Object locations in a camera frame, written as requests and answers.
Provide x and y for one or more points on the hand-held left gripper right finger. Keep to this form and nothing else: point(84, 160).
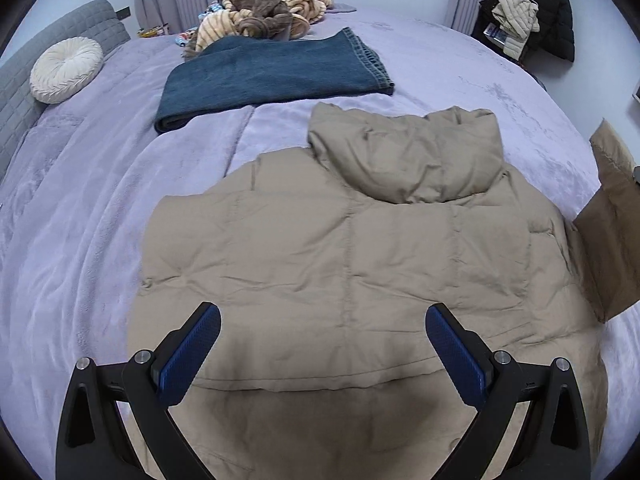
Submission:
point(455, 355)

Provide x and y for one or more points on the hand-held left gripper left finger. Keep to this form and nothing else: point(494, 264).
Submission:
point(192, 355)

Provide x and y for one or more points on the beige puffer jacket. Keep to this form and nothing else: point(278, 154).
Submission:
point(350, 260)

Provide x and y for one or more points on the purple fleece bed blanket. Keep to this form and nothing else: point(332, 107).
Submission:
point(90, 220)

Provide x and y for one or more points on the folded blue jeans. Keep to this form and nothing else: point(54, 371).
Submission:
point(260, 75)

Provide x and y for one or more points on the round white pleated pillow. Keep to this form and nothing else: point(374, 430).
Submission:
point(65, 70)

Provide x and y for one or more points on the grey quilted headboard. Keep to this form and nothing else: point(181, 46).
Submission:
point(20, 90)

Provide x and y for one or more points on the colourful packets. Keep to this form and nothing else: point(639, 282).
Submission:
point(150, 32)

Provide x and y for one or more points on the hanging beige puffer garment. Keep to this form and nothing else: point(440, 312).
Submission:
point(517, 22)

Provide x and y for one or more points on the striped brown plush blanket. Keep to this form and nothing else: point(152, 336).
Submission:
point(260, 10)

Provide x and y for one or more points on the hanging black coat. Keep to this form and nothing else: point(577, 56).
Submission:
point(557, 15)

